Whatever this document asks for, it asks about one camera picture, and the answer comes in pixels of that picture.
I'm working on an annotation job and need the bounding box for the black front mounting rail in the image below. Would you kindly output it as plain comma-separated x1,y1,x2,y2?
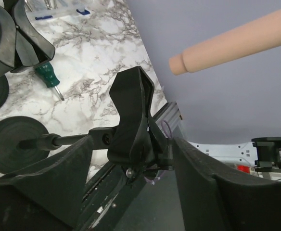
77,101,184,231

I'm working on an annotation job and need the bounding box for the beige microphone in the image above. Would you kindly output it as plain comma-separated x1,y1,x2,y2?
169,9,281,75

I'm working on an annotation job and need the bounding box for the black stand holding beige microphone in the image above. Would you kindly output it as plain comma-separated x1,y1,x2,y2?
0,66,174,181

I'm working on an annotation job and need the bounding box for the green handled screwdriver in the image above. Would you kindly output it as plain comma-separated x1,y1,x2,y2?
34,62,64,101

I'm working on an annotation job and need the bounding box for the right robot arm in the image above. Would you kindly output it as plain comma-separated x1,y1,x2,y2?
191,137,281,180

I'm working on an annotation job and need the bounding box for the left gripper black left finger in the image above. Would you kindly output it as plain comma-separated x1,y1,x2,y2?
0,137,93,231

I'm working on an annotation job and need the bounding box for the clear plastic screw box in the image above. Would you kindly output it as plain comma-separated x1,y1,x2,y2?
25,0,90,21

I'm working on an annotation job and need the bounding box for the black stand holding teal microphone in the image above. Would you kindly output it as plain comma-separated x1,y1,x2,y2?
0,0,55,77

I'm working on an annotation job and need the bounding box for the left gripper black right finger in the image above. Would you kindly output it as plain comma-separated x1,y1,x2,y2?
173,138,281,231

